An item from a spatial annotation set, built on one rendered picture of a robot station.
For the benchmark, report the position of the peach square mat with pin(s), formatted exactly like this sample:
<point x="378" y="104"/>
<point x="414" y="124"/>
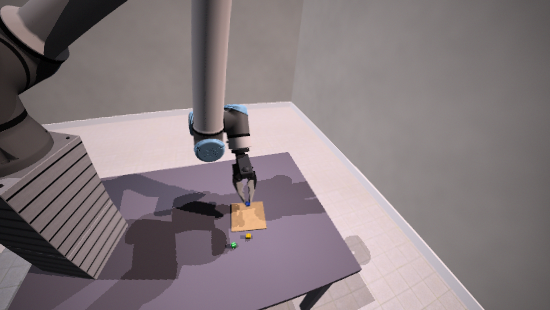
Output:
<point x="248" y="218"/>

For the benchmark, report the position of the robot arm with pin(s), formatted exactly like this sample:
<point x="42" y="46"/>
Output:
<point x="48" y="27"/>

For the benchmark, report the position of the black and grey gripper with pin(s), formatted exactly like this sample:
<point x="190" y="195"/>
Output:
<point x="238" y="184"/>

